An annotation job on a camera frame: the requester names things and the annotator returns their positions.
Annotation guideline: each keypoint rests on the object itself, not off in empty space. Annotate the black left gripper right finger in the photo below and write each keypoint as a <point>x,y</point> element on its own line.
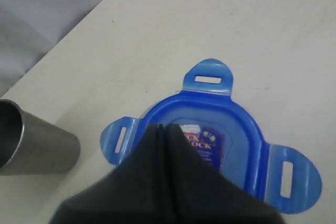
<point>200,194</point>

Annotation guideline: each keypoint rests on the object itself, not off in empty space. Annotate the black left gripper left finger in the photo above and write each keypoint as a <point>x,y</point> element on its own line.
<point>134,192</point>

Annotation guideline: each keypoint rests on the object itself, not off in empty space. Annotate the blue container lid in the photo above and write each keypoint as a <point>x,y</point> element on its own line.
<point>227,137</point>

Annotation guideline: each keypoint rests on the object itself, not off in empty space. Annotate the steel cup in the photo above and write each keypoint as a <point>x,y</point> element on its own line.
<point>31,146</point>

